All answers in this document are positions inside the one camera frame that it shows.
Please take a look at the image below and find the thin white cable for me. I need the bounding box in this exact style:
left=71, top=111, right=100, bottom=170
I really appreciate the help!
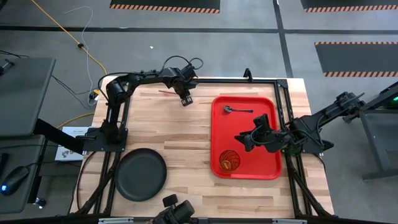
left=64, top=6, right=95, bottom=95

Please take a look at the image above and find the amber translucent plastic cup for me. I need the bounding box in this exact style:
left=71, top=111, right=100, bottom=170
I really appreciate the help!
left=218, top=149, right=241, bottom=172

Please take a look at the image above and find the grey desk surface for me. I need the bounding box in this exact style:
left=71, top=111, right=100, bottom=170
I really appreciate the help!
left=0, top=57, right=57, bottom=138
left=0, top=135, right=47, bottom=214

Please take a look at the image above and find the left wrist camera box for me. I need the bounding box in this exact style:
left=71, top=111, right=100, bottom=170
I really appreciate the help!
left=182, top=63, right=199, bottom=79

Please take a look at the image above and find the thin black floor cable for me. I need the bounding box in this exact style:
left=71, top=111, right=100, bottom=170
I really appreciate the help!
left=0, top=49, right=94, bottom=110

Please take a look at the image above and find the black computer mouse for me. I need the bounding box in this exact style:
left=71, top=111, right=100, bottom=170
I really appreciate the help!
left=0, top=166, right=30, bottom=197

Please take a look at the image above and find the black round plate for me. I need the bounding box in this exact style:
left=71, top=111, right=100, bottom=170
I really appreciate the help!
left=114, top=147, right=168, bottom=202

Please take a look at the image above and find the black hazard-striped floor mat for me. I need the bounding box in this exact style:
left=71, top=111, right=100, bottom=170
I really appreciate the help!
left=314, top=41, right=398, bottom=78
left=109, top=0, right=221, bottom=14
left=300, top=0, right=398, bottom=13

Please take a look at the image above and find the dark grey metal stand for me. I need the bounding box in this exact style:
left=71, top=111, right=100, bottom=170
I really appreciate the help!
left=343, top=81, right=398, bottom=182

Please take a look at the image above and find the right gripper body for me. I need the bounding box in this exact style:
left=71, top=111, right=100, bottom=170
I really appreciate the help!
left=243, top=123, right=292, bottom=154

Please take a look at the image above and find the silver metal bracket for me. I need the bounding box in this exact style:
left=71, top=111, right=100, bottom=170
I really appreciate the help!
left=98, top=217, right=134, bottom=224
left=272, top=218, right=307, bottom=224

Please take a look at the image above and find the white paper sheet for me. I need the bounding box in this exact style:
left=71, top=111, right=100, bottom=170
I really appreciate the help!
left=55, top=126, right=90, bottom=162

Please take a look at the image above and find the red plastic tray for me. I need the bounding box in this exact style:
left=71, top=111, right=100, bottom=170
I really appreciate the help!
left=210, top=95, right=283, bottom=180

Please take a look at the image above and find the small black handled tool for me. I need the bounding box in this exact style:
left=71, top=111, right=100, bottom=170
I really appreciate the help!
left=0, top=58, right=15, bottom=76

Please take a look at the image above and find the black diagonal bar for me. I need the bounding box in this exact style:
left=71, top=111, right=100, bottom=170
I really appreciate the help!
left=33, top=118, right=85, bottom=156

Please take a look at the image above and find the yellow extension cable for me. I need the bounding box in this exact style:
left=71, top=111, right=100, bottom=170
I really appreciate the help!
left=30, top=0, right=108, bottom=130

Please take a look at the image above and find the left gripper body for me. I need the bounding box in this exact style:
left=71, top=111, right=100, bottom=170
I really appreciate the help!
left=169, top=73, right=198, bottom=98

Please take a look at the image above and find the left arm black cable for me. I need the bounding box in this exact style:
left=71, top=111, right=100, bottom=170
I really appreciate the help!
left=160, top=55, right=205, bottom=75

